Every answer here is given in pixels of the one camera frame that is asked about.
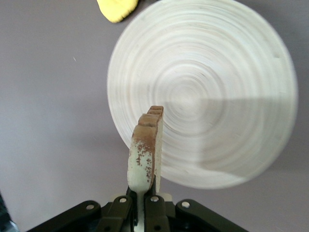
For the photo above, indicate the yellow quilted oven mitt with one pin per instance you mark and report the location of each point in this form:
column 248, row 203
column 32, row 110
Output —
column 116, row 9

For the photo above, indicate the round light wooden plate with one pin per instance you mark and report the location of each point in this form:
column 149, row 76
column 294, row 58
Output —
column 217, row 72

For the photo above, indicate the brown bread toast slice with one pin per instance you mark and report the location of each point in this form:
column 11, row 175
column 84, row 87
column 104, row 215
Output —
column 144, row 149

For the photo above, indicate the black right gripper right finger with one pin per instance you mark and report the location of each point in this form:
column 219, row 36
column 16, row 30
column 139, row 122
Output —
column 157, row 212

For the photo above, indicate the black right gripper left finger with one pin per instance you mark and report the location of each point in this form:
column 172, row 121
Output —
column 120, row 210

